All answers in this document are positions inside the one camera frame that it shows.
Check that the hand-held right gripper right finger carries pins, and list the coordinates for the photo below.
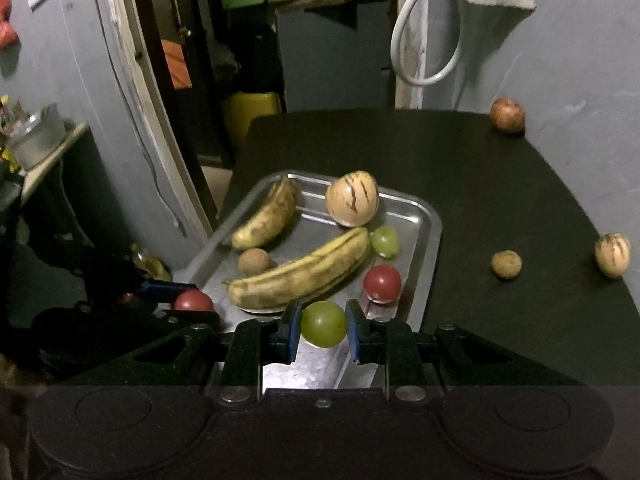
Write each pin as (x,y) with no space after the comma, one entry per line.
(354,332)

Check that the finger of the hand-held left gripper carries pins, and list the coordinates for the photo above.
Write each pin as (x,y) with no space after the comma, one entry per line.
(190,317)
(167,290)

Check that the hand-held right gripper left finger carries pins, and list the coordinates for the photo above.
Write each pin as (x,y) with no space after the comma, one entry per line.
(290,332)

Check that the red plum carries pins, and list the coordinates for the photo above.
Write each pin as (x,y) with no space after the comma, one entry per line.
(192,301)
(382,283)

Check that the green grape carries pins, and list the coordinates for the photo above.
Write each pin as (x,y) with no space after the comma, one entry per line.
(385,241)
(323,323)

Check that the long yellow banana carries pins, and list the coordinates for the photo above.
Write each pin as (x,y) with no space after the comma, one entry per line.
(300,275)

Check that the small brown fruit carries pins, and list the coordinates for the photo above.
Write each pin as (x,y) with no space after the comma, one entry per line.
(253,261)
(506,264)

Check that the metal tray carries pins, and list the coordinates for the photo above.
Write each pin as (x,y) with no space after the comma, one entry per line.
(312,225)

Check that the striped pepino melon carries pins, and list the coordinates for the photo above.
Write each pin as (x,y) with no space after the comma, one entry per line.
(350,200)

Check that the yellow oil bottle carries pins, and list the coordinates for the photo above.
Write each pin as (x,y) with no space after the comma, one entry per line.
(152,265)

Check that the short yellow banana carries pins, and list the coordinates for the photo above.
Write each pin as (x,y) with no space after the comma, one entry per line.
(265,217)

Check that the beige countertop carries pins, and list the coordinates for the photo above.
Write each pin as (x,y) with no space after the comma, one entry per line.
(56,157)

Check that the yellow container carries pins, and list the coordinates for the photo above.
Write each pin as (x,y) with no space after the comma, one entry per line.
(250,115)

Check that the metal pot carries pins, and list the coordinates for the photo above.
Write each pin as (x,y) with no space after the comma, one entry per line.
(37,135)

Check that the orange cloth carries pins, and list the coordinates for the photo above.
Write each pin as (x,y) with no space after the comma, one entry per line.
(177,65)

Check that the walnut near right edge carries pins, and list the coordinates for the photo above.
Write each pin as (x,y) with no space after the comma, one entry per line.
(612,255)

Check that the red mesh bag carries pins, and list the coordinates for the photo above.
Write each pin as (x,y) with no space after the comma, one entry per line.
(5,35)

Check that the wooden shelf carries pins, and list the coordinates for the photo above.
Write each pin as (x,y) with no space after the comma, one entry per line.
(325,0)

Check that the white door frame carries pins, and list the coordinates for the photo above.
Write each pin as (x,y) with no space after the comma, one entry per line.
(152,110)

